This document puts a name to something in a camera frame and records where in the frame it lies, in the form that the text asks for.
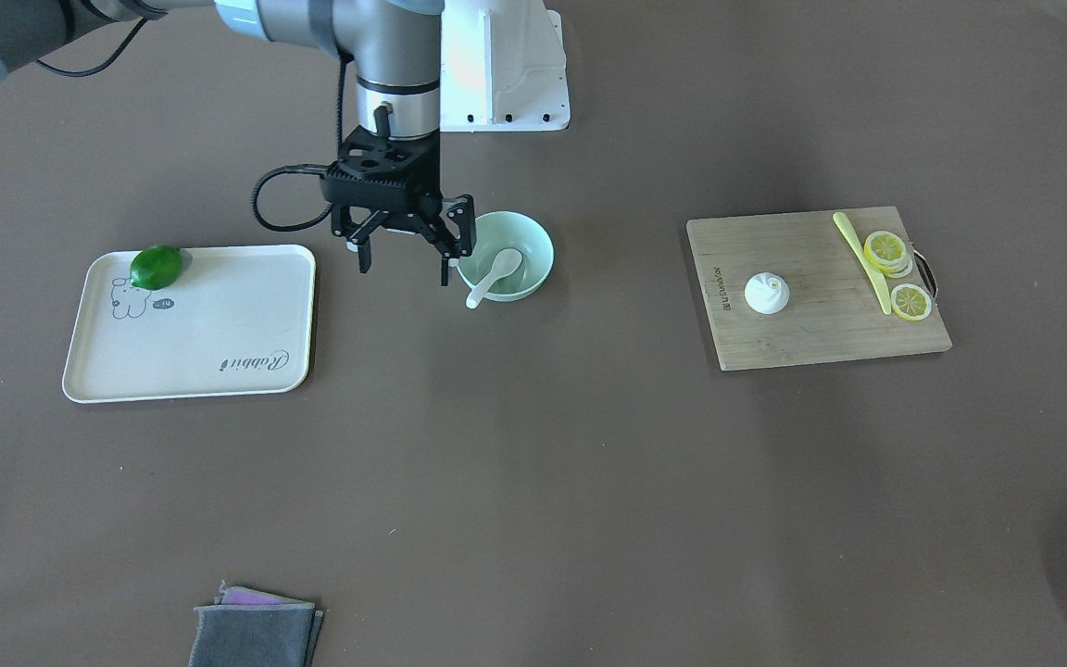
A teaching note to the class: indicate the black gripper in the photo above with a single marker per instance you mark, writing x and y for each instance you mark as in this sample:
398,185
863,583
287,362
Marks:
460,220

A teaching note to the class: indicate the white ceramic spoon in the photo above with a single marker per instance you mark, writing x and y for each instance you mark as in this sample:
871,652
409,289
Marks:
505,263

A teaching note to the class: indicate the white steamed bun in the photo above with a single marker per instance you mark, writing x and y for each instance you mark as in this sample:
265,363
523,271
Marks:
767,293

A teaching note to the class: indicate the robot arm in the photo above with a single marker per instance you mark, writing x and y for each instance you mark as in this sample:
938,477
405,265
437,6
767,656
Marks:
395,45

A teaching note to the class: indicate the mint green bowl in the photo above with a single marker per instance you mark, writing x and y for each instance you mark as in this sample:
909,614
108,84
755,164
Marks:
499,230

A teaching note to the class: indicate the cream rabbit tray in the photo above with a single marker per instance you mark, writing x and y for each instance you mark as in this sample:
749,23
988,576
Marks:
238,322

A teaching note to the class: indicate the green lime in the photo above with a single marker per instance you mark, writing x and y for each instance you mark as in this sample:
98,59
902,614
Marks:
156,267

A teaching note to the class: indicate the grey folded cloth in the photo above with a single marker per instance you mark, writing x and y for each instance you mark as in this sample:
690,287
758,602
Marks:
248,627

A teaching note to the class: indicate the yellow plastic knife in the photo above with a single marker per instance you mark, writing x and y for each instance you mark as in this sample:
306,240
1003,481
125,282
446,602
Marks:
875,277

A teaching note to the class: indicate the upper lemon slice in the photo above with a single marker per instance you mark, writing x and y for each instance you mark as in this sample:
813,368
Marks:
888,253

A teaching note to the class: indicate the lemon slice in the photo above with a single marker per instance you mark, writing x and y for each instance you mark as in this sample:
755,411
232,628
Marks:
910,302
888,253

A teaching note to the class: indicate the lower lemon slice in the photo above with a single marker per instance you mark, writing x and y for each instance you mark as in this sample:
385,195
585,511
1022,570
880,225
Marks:
910,302

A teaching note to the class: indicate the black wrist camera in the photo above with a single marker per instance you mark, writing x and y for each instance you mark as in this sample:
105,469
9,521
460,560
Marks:
363,154

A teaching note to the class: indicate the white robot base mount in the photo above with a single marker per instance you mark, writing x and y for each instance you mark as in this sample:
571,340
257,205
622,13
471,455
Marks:
504,68

